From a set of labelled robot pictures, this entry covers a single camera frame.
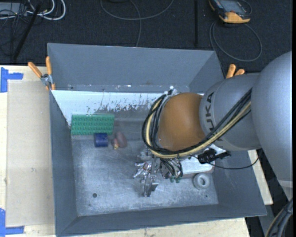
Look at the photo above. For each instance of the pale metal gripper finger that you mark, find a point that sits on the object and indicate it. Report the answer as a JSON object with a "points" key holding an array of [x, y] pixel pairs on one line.
{"points": [[147, 189], [154, 186]]}

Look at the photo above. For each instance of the silver crinkled foil wrapper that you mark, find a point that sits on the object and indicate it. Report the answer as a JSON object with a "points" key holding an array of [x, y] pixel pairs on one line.
{"points": [[141, 170]]}

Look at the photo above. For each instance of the grey metal bin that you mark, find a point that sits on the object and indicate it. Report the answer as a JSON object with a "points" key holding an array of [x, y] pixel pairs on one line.
{"points": [[108, 171]]}

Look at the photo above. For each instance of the brown toy figure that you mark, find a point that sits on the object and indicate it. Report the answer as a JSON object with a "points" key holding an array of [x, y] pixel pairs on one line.
{"points": [[121, 139]]}

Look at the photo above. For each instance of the dark blue small cylinder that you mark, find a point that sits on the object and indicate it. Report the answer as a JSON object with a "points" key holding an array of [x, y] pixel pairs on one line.
{"points": [[100, 140]]}

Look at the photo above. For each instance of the green studded flat block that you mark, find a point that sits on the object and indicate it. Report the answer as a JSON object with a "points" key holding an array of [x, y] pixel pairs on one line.
{"points": [[92, 125]]}

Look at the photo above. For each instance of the pale wood flat board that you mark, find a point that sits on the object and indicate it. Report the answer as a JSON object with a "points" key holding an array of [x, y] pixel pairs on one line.
{"points": [[27, 144]]}

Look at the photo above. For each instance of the black cylinder on white bracket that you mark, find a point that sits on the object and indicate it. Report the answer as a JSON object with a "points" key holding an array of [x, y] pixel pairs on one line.
{"points": [[207, 156]]}

